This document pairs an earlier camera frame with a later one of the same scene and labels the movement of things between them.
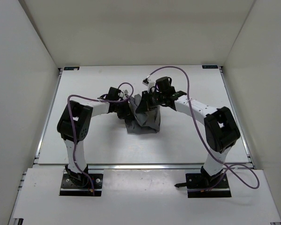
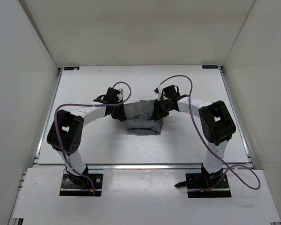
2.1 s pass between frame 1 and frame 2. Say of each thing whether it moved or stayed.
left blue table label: stayed
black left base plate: stayed
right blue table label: stayed
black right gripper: moved
